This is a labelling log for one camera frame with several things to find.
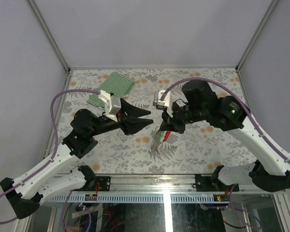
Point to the silver keys bunch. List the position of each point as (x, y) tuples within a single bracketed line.
[(156, 141)]

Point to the green white striped cloth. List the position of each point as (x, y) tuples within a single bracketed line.
[(116, 83)]

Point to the red handled carabiner keyring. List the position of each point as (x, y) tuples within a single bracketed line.
[(166, 136)]

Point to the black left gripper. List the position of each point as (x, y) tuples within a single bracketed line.
[(128, 118)]

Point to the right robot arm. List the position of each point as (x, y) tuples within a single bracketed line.
[(192, 100)]

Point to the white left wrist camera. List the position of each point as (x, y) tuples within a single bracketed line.
[(112, 104)]

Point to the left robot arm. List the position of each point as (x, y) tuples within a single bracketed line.
[(85, 125)]

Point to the aluminium front rail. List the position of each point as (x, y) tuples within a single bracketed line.
[(135, 183)]

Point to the blue slotted cable duct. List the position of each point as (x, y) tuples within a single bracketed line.
[(132, 198)]

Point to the green key tag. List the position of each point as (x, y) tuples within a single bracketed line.
[(162, 136)]

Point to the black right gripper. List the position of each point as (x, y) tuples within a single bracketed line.
[(172, 123)]

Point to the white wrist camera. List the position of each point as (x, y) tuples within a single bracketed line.
[(112, 104), (163, 101)]

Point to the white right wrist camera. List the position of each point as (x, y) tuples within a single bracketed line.
[(163, 101)]

